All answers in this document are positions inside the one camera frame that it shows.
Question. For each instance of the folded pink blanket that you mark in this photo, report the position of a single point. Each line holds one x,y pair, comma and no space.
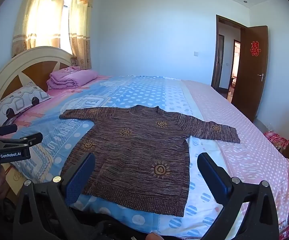
77,77

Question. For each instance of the red patterned cloth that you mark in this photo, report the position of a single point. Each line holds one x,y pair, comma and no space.
277,140

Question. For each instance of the cream and wood headboard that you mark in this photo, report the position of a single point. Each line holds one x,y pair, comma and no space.
34,72

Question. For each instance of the patchwork printed bed sheet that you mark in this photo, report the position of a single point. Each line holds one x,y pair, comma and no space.
144,92

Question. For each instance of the yellow patterned curtain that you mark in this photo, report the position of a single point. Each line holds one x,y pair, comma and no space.
82,30
39,17

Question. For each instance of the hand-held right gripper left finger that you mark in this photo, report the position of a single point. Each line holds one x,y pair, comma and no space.
80,177

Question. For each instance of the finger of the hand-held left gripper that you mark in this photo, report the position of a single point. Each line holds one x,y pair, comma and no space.
34,138
7,129

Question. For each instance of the red paper door decoration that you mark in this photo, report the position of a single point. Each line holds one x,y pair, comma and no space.
255,48

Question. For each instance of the patterned white pillow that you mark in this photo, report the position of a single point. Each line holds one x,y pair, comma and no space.
22,100

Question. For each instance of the brown wooden door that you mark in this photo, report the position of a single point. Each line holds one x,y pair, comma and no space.
249,85

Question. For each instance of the brown door frame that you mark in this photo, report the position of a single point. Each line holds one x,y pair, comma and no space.
215,55

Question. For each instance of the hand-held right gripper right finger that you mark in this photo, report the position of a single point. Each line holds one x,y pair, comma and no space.
210,177

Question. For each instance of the person's right hand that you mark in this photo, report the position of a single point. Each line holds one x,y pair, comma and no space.
154,236

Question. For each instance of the brown knitted sweater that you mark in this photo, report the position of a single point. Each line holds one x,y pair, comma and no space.
139,155

